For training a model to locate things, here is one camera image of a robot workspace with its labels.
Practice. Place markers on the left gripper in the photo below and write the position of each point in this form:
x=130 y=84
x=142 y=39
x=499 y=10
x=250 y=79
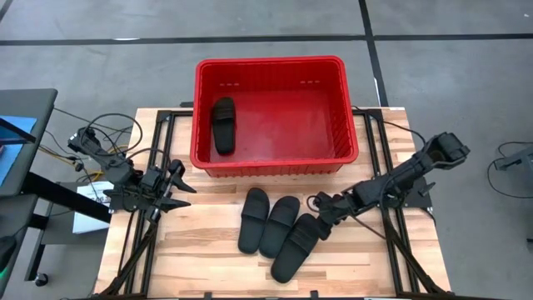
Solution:
x=156 y=187

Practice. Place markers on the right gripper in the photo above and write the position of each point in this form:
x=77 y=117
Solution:
x=335 y=206

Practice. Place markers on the black rubber slide sandal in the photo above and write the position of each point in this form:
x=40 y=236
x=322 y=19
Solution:
x=254 y=221
x=293 y=252
x=224 y=129
x=278 y=227

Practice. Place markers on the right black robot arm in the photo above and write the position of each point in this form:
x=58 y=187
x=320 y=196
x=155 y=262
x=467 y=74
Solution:
x=416 y=166

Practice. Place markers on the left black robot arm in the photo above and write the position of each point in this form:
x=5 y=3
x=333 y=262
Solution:
x=112 y=164

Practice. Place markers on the red plastic bin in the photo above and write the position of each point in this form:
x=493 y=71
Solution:
x=283 y=125

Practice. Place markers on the white box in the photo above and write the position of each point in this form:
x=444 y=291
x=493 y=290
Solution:
x=89 y=218

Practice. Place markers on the black caster wheel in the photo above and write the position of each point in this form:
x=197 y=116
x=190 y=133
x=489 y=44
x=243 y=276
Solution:
x=41 y=280

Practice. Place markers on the grey desk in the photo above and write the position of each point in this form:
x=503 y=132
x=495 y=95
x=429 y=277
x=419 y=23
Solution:
x=37 y=108

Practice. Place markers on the blue lit screen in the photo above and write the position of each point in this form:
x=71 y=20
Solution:
x=12 y=158

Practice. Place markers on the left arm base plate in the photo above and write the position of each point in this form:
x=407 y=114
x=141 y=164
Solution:
x=125 y=202

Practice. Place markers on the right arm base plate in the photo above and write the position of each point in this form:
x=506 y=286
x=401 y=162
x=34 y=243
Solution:
x=420 y=196

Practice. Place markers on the black desk frame beam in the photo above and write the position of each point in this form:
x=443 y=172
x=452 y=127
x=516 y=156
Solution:
x=66 y=196

